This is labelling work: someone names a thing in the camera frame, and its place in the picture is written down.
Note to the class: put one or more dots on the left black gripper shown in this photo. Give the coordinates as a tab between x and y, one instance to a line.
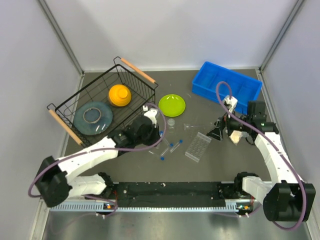
156	136

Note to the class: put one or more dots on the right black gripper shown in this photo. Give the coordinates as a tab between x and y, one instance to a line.
217	132

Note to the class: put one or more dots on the blue capped test tube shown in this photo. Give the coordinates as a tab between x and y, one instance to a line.
176	146
157	156
163	139
166	149

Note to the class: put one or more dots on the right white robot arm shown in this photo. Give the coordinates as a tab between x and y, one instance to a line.
288	198

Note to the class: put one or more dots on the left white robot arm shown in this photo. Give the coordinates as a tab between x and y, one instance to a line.
60	179

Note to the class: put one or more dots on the beige sponge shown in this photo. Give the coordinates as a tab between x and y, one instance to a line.
236	136

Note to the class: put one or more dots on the clear test tube rack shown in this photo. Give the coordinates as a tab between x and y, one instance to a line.
198	147

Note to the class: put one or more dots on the glass thistle funnel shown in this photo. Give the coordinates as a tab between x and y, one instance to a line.
188	126

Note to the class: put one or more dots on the clear glass bottle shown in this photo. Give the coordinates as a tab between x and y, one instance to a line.
171	123

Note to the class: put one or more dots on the green plastic plate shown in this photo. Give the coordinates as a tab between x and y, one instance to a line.
172	105

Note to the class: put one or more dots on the orange ribbed bowl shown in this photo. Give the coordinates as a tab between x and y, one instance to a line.
119	95

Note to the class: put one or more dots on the blue plastic bin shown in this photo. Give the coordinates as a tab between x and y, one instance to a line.
244	88

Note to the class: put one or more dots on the blue ceramic plate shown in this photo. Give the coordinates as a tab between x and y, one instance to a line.
93	118

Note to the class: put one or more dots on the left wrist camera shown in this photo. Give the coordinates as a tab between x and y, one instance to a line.
150	113

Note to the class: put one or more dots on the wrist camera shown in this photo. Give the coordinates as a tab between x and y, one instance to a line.
230	102
150	113

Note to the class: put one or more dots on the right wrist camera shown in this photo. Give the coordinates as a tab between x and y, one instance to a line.
230	102

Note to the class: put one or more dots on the black wire basket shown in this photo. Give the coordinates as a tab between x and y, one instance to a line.
142	87

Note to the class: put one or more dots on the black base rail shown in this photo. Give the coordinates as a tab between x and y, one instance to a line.
163	197

